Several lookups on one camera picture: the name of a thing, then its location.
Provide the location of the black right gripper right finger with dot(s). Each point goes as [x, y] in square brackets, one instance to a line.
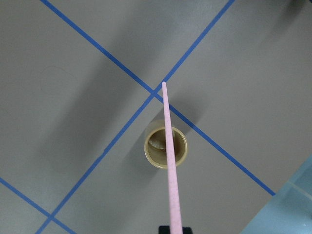
[186, 230]

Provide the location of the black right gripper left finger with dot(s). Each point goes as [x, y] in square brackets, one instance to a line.
[164, 230]

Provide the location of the pink chopstick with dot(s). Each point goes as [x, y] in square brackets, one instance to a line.
[174, 204]

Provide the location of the tan bamboo cup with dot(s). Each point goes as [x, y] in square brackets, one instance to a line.
[155, 144]

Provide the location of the brown paper table cover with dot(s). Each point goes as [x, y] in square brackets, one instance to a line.
[76, 83]

